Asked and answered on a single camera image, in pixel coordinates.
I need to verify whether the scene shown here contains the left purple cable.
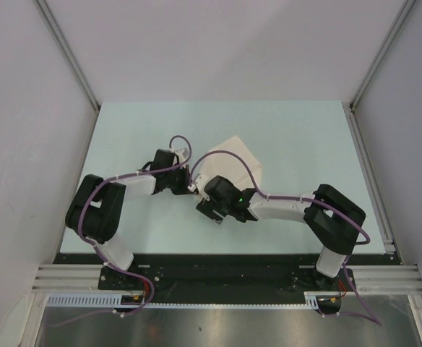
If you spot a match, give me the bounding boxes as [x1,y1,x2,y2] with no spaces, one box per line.
[50,135,193,326]

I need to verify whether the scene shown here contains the right side aluminium rail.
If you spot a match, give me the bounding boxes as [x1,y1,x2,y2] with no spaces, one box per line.
[343,103,397,254]

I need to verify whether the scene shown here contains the aluminium rail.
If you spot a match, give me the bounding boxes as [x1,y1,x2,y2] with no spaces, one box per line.
[32,265,422,295]
[343,103,397,254]

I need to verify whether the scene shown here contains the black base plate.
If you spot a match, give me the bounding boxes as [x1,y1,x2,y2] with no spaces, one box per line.
[53,252,402,307]

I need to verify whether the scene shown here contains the left aluminium corner post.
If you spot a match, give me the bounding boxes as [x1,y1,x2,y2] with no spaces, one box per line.
[33,0,101,115]

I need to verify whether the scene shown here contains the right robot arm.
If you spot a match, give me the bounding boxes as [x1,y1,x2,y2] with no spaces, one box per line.
[195,175,366,290]

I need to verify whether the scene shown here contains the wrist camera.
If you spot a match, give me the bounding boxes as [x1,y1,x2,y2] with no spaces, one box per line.
[173,148,189,165]
[188,174,210,200]

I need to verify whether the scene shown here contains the right aluminium corner post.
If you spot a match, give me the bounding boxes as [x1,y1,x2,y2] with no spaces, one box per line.
[349,0,418,111]

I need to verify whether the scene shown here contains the white cloth napkin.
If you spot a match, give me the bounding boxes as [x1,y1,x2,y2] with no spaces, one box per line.
[191,136,262,190]

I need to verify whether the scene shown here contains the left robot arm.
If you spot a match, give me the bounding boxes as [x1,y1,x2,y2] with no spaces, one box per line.
[65,148,191,289]

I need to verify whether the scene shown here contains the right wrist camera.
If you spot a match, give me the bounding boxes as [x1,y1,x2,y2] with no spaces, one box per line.
[188,174,210,200]

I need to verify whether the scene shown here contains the aluminium corner post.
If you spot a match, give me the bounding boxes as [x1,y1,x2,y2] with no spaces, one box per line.
[349,0,418,111]
[33,0,101,115]

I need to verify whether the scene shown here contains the front aluminium rail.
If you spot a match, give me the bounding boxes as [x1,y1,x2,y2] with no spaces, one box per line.
[32,265,422,295]

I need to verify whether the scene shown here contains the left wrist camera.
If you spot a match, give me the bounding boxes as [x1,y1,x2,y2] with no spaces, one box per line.
[173,148,189,165]

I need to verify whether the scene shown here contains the white slotted cable duct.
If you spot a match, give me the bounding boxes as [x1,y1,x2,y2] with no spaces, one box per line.
[46,291,322,310]

